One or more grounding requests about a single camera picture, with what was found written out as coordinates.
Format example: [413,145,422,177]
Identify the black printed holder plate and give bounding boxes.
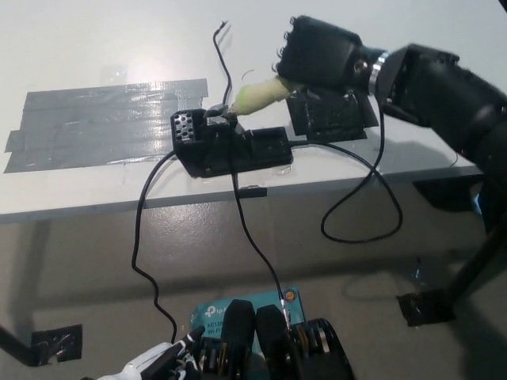
[285,89,379,140]

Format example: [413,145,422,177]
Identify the black soldering station base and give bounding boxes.
[170,104,294,179]

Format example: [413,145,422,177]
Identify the black wavy cable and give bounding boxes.
[130,153,179,345]

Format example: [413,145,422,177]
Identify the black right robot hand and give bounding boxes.
[273,15,387,96]

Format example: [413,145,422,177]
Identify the grey duct tape patch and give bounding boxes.
[2,78,209,174]

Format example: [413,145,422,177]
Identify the teal tp-link box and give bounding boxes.
[189,288,307,349]

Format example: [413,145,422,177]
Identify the black soldering iron cord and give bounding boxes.
[291,98,404,243]

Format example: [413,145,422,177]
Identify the small black tape strip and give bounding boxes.
[236,186,267,199]

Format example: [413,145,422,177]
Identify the black robot torso blocks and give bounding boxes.
[185,298,356,380]

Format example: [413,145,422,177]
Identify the dark block under table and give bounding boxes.
[411,177,485,215]

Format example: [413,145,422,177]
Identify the black frayed-end wire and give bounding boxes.
[212,20,233,106]

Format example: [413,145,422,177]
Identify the white table leg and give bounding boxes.
[13,221,52,337]

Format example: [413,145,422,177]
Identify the black floor tape patch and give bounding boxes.
[30,324,83,363]
[395,291,456,328]

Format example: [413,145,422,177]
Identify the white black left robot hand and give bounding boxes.
[81,328,207,380]

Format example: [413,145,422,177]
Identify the black cable with connector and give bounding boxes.
[229,173,292,329]

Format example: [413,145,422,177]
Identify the beige taped soldering iron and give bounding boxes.
[223,78,292,118]

